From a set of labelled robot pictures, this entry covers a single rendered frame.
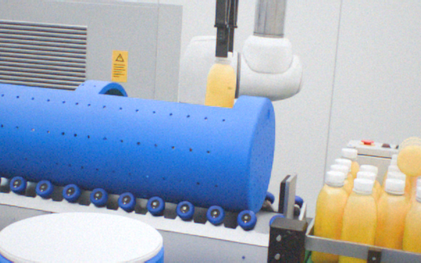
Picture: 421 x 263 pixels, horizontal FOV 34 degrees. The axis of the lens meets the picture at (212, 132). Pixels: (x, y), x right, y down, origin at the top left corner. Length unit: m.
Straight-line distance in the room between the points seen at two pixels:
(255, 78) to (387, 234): 0.85
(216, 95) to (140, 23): 1.61
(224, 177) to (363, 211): 0.32
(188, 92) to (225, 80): 0.57
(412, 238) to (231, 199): 0.41
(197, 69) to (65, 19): 1.27
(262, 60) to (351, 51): 2.22
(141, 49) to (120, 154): 1.62
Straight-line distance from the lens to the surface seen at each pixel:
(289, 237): 1.42
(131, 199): 1.67
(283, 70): 2.17
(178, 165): 1.57
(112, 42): 3.24
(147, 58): 3.19
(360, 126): 4.39
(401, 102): 4.39
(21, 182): 1.80
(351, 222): 1.45
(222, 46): 1.61
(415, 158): 1.56
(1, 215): 1.83
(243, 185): 1.53
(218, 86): 1.61
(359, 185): 1.44
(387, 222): 1.48
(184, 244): 1.63
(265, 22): 2.17
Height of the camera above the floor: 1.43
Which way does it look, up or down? 10 degrees down
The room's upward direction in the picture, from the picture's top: 4 degrees clockwise
